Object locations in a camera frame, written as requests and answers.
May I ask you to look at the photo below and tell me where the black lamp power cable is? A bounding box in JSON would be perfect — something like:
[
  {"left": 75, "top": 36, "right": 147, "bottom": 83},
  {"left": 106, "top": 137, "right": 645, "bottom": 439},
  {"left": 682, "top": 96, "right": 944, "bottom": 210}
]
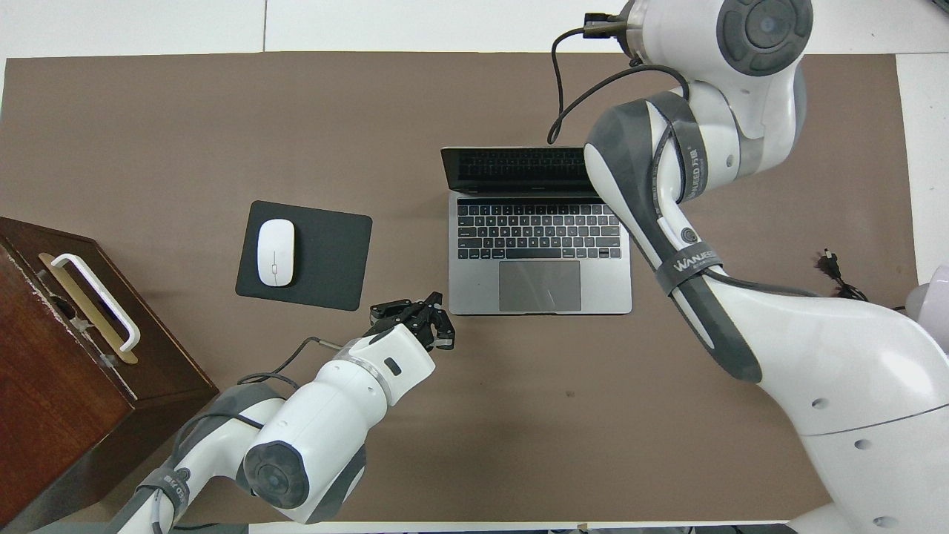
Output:
[{"left": 819, "top": 251, "right": 909, "bottom": 312}]

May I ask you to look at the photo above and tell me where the white box handle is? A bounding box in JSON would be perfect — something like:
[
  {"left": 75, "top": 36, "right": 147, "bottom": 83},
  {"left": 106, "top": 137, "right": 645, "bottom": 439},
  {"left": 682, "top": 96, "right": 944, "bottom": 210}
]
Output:
[{"left": 50, "top": 254, "right": 142, "bottom": 353}]

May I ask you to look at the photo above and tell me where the silver laptop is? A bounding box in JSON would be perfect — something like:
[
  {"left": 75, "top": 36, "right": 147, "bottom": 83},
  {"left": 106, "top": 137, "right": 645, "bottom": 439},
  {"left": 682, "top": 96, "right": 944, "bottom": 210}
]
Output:
[{"left": 440, "top": 146, "right": 633, "bottom": 316}]

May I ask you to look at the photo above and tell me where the white desk lamp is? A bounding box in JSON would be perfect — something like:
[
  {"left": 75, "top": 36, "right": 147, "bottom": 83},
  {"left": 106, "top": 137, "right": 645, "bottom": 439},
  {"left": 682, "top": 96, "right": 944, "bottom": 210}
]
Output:
[{"left": 905, "top": 265, "right": 949, "bottom": 351}]

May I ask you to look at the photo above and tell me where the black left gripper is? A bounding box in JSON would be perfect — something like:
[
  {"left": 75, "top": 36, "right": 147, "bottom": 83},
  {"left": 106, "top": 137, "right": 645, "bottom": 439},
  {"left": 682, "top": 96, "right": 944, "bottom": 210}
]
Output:
[{"left": 368, "top": 291, "right": 457, "bottom": 351}]

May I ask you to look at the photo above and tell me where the brown wooden box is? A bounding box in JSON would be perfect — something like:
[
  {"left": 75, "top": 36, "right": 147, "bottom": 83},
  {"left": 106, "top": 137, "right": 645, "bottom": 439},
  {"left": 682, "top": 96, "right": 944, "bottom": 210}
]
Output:
[{"left": 0, "top": 217, "right": 219, "bottom": 529}]

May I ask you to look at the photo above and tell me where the brown table mat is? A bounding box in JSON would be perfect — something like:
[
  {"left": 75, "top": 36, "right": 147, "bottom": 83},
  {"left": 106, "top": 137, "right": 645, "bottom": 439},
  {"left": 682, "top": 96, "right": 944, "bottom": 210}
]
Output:
[{"left": 0, "top": 50, "right": 944, "bottom": 524}]

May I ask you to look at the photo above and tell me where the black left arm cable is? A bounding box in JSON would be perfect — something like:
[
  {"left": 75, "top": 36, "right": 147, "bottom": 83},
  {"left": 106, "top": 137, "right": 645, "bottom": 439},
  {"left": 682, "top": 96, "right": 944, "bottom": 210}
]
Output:
[{"left": 148, "top": 337, "right": 349, "bottom": 534}]

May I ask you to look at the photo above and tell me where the gold handle plate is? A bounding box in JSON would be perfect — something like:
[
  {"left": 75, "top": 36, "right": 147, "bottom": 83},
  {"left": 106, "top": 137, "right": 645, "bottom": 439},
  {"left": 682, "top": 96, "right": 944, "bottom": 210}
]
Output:
[{"left": 39, "top": 252, "right": 139, "bottom": 366}]

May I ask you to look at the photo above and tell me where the white computer mouse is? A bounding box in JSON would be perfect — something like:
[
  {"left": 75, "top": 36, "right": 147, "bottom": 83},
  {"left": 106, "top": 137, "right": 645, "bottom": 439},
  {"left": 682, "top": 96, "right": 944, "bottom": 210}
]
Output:
[{"left": 257, "top": 219, "right": 296, "bottom": 288}]

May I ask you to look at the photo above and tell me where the black mouse pad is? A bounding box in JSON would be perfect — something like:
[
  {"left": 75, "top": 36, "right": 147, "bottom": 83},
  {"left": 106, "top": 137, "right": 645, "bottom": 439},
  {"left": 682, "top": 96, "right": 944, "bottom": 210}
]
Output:
[{"left": 235, "top": 200, "right": 373, "bottom": 312}]

